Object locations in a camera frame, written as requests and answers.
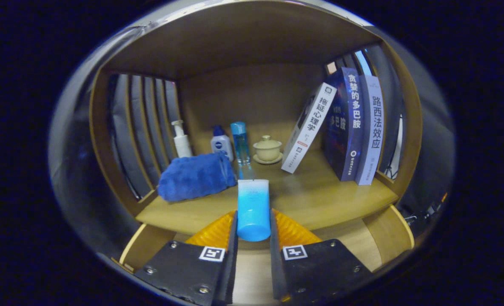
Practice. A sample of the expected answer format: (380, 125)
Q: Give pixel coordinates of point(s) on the white pump bottle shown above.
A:
(183, 144)

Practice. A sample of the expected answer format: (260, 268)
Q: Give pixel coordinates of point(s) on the white bottle with blue cap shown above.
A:
(222, 144)

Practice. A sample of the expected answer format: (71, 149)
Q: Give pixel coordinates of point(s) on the light blue tube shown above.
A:
(254, 208)

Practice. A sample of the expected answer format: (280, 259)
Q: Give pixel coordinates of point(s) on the beige lidded teacup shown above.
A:
(268, 149)

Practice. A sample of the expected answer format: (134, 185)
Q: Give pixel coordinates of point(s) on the white book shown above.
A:
(309, 127)

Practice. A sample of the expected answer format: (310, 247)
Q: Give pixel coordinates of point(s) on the clear blue bottle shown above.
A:
(240, 144)

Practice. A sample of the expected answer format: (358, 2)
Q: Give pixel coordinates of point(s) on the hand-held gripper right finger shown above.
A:
(276, 272)

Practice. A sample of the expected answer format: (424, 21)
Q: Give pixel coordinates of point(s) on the blue folded towel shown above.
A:
(192, 176)

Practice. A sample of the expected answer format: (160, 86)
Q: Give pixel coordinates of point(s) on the light purple book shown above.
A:
(373, 131)

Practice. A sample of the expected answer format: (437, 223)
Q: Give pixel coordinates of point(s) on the wooden cabinet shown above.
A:
(243, 42)

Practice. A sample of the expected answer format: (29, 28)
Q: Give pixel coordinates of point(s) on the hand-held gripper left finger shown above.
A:
(233, 272)

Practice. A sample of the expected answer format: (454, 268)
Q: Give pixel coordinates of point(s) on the dark blue book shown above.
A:
(345, 127)

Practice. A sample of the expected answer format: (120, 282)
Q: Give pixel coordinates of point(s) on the wooden countertop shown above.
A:
(320, 199)

